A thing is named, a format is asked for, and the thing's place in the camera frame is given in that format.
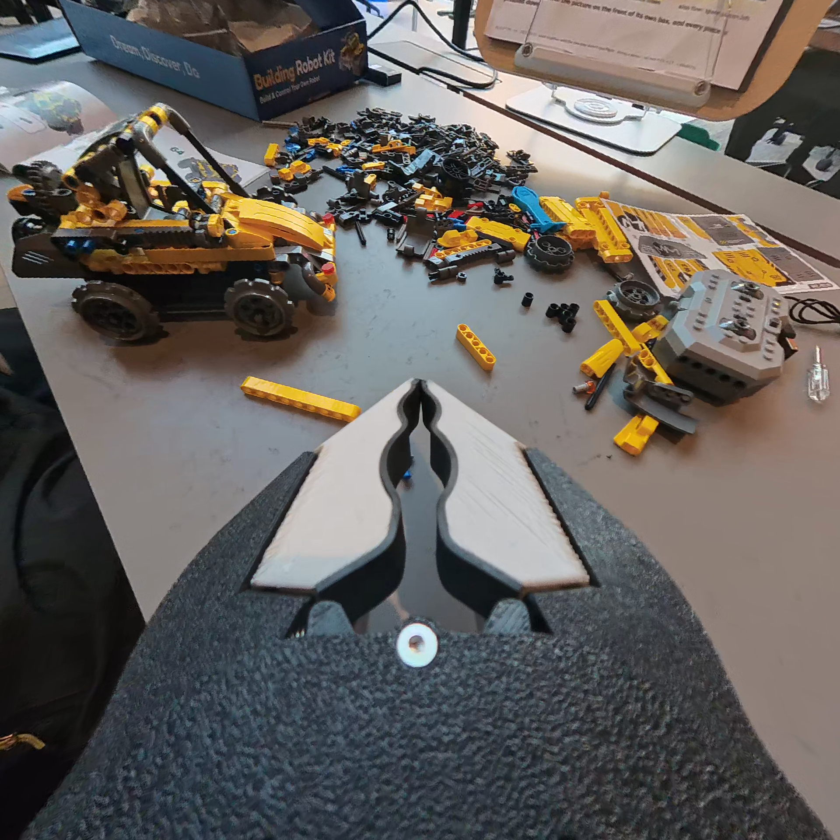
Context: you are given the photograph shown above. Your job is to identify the grey brick battery box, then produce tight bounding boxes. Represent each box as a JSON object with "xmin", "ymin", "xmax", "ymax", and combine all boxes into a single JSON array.
[{"xmin": 653, "ymin": 269, "xmax": 798, "ymax": 408}]

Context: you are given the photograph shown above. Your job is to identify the long yellow brick beam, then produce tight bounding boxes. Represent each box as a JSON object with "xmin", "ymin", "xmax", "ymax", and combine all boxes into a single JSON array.
[{"xmin": 240, "ymin": 376, "xmax": 362, "ymax": 421}]

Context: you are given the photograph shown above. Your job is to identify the clear plastic bags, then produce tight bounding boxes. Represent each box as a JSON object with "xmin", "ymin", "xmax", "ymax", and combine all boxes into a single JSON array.
[{"xmin": 125, "ymin": 0, "xmax": 316, "ymax": 53}]

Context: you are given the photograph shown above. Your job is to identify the yellow angled brick beam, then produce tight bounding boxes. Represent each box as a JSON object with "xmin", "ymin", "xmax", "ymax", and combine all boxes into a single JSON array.
[{"xmin": 594, "ymin": 298, "xmax": 647, "ymax": 355}]

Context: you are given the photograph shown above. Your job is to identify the grey desk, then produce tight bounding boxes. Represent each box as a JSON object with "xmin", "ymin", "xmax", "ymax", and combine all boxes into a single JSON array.
[{"xmin": 0, "ymin": 39, "xmax": 840, "ymax": 840}]

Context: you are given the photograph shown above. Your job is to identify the black toy wheel hub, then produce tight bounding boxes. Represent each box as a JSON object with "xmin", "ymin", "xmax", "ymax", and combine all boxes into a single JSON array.
[{"xmin": 524, "ymin": 235, "xmax": 575, "ymax": 273}]

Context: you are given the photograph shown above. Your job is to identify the open instruction booklet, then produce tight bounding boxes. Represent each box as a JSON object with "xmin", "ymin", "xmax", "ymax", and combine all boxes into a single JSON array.
[{"xmin": 0, "ymin": 80, "xmax": 270, "ymax": 198}]

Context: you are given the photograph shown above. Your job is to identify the grey toy wheel hub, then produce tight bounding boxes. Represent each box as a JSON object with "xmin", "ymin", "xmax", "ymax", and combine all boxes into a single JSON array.
[{"xmin": 607, "ymin": 279, "xmax": 662, "ymax": 320}]

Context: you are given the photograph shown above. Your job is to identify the yellow grey sticker sheet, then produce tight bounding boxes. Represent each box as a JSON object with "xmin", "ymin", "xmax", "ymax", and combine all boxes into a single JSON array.
[{"xmin": 604, "ymin": 197, "xmax": 840, "ymax": 293}]

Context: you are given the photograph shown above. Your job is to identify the black power cable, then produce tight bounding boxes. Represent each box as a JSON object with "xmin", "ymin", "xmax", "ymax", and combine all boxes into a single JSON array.
[{"xmin": 367, "ymin": 13, "xmax": 501, "ymax": 91}]

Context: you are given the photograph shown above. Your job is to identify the wooden document stand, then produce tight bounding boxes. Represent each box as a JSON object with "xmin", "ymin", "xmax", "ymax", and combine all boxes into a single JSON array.
[{"xmin": 474, "ymin": 0, "xmax": 828, "ymax": 155}]

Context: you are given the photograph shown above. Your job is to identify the dark grey curved panel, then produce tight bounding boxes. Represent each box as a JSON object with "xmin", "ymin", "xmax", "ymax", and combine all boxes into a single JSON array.
[{"xmin": 622, "ymin": 364, "xmax": 700, "ymax": 435}]

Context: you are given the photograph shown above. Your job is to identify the bundle of yellow beams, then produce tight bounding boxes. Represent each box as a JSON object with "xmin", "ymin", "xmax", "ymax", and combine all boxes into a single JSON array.
[{"xmin": 538, "ymin": 192, "xmax": 636, "ymax": 265}]

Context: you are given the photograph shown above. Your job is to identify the yellow brick toy car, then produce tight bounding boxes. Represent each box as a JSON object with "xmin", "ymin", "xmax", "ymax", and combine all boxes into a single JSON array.
[{"xmin": 7, "ymin": 103, "xmax": 339, "ymax": 343}]

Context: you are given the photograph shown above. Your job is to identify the dark blue flat folder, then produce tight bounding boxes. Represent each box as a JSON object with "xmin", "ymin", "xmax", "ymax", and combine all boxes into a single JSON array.
[{"xmin": 0, "ymin": 16, "xmax": 83, "ymax": 63}]

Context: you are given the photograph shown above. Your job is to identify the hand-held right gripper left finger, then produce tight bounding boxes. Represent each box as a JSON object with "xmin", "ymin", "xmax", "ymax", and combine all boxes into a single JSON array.
[{"xmin": 250, "ymin": 378, "xmax": 422, "ymax": 624}]

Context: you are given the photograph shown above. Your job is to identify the thin black axle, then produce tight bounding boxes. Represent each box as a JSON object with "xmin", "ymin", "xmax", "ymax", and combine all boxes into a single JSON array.
[{"xmin": 585, "ymin": 363, "xmax": 618, "ymax": 412}]

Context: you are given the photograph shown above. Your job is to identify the yellow brick panel piece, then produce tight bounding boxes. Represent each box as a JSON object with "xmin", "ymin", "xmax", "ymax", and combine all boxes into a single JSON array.
[{"xmin": 613, "ymin": 413, "xmax": 659, "ymax": 456}]

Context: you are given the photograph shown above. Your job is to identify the pile of small brick parts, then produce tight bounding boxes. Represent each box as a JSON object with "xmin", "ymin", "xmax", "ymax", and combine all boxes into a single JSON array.
[{"xmin": 262, "ymin": 105, "xmax": 546, "ymax": 283}]

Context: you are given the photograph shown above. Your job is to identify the short yellow brick beam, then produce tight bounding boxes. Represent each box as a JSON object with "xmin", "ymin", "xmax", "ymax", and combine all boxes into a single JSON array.
[{"xmin": 456, "ymin": 323, "xmax": 497, "ymax": 373}]

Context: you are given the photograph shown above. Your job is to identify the person's dark clothing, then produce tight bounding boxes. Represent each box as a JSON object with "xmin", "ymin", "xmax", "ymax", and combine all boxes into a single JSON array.
[{"xmin": 0, "ymin": 354, "xmax": 145, "ymax": 840}]

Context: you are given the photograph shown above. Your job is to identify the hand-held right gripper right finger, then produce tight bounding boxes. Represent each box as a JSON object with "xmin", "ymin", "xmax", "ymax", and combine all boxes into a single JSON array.
[{"xmin": 419, "ymin": 379, "xmax": 592, "ymax": 624}]

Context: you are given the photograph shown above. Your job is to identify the clear handled small screwdriver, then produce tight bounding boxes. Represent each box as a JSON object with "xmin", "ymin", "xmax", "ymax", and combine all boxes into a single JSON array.
[{"xmin": 806, "ymin": 344, "xmax": 831, "ymax": 403}]

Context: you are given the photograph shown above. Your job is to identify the thin black cable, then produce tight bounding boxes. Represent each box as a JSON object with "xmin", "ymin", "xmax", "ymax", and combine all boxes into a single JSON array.
[{"xmin": 784, "ymin": 295, "xmax": 840, "ymax": 326}]

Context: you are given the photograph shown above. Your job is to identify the blue cardboard kit box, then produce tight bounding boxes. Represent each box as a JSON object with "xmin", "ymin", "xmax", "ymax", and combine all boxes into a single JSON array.
[{"xmin": 58, "ymin": 0, "xmax": 368, "ymax": 122}]

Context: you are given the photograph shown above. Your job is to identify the blue brick separator tool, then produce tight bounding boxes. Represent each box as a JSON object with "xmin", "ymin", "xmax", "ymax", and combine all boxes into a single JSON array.
[{"xmin": 511, "ymin": 185, "xmax": 567, "ymax": 236}]

